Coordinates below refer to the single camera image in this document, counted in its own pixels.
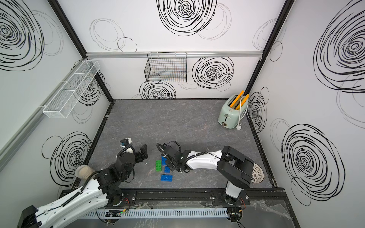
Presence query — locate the blue long lego brick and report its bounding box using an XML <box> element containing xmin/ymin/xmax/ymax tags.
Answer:
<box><xmin>160</xmin><ymin>174</ymin><xmax>173</xmax><ymax>182</ymax></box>
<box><xmin>161</xmin><ymin>156</ymin><xmax>167</xmax><ymax>166</ymax></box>

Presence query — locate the blue long lego brick front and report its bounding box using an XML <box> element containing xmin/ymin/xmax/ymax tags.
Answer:
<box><xmin>160</xmin><ymin>174</ymin><xmax>173</xmax><ymax>182</ymax></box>

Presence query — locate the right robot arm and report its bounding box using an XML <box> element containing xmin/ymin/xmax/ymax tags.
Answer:
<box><xmin>156</xmin><ymin>143</ymin><xmax>256</xmax><ymax>204</ymax></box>

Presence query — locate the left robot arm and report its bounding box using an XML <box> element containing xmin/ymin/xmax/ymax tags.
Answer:
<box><xmin>17</xmin><ymin>144</ymin><xmax>148</xmax><ymax>228</ymax></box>

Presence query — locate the small blue square lego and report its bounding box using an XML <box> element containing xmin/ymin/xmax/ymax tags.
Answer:
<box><xmin>164</xmin><ymin>166</ymin><xmax>170</xmax><ymax>173</ymax></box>

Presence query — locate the dark green long lego brick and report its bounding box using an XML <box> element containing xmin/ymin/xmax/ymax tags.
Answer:
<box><xmin>155</xmin><ymin>160</ymin><xmax>162</xmax><ymax>172</ymax></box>

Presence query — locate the beige plastic cup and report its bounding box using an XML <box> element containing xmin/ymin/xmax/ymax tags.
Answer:
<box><xmin>75</xmin><ymin>164</ymin><xmax>95</xmax><ymax>180</ymax></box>

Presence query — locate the mint green toaster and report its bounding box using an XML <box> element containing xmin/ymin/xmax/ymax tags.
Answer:
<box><xmin>218</xmin><ymin>95</ymin><xmax>248</xmax><ymax>129</ymax></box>

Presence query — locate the white sink strainer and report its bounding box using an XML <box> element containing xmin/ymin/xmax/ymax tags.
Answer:
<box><xmin>251</xmin><ymin>163</ymin><xmax>264</xmax><ymax>183</ymax></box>

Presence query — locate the orange toast slice right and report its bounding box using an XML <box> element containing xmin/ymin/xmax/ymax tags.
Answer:
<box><xmin>235</xmin><ymin>94</ymin><xmax>250</xmax><ymax>111</ymax></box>

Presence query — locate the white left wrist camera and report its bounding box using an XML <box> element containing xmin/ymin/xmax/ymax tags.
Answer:
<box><xmin>120</xmin><ymin>138</ymin><xmax>132</xmax><ymax>149</ymax></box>

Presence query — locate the grey slotted cable duct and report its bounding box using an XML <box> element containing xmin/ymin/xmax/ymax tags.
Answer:
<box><xmin>81</xmin><ymin>208</ymin><xmax>229</xmax><ymax>220</ymax></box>

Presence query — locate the white power cable with plug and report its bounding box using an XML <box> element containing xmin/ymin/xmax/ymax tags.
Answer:
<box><xmin>236</xmin><ymin>96</ymin><xmax>249</xmax><ymax>131</ymax></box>

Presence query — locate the black wire basket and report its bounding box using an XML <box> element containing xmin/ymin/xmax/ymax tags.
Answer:
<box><xmin>144</xmin><ymin>52</ymin><xmax>187</xmax><ymax>83</ymax></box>

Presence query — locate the white wire shelf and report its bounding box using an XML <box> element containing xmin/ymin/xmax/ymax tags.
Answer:
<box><xmin>42</xmin><ymin>60</ymin><xmax>101</xmax><ymax>118</ymax></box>

